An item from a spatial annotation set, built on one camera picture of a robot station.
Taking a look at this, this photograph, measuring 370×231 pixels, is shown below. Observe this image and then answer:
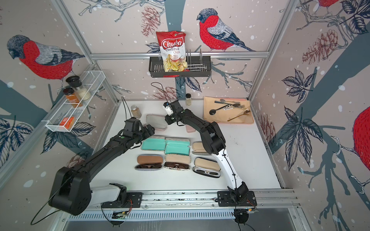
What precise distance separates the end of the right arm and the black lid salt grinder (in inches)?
17.7

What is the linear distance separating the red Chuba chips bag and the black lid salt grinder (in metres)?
0.48

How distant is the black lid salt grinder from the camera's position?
729 mm
